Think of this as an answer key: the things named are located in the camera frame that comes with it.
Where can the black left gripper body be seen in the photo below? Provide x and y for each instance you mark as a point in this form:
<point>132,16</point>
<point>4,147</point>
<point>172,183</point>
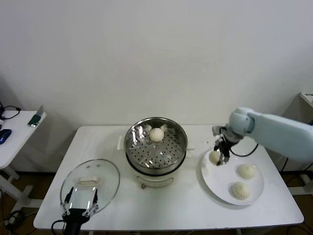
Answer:
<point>74,220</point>

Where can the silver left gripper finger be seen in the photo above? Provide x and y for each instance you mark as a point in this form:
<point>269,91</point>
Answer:
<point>94,200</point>
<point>67,200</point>

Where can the white steamed baozi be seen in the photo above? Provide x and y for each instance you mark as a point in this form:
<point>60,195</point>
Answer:
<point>156,134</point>
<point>213,157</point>
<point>240,190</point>
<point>247,171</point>

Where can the white round plate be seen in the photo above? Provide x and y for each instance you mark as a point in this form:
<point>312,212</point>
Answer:
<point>220,181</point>

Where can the white side table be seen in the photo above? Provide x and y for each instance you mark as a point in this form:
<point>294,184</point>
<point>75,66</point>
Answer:
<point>17,137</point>

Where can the white electric pot base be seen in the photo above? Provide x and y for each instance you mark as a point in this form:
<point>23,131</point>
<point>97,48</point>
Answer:
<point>154,180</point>

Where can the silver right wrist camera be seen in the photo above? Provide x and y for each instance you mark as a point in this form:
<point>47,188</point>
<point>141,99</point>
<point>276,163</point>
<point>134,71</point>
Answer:
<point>216,130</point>

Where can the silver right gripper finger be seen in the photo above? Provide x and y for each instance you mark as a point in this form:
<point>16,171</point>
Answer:
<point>223,159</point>
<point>216,148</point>

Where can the stainless steel steamer basket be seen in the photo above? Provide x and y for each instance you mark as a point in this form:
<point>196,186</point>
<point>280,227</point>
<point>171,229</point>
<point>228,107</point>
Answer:
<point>156,154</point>

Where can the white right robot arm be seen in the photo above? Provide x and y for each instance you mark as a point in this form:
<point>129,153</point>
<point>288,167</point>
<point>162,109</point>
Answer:
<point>274,132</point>

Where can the blue computer mouse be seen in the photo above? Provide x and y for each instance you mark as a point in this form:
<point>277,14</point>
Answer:
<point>5,135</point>

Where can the scattered dark crumbs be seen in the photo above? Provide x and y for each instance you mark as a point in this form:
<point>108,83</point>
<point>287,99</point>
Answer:
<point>207,142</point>

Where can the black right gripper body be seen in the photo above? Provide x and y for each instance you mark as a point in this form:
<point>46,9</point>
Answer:
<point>223,145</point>

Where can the dark laptop screen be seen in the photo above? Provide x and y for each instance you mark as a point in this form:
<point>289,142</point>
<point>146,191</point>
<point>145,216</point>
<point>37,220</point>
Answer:
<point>1,106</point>

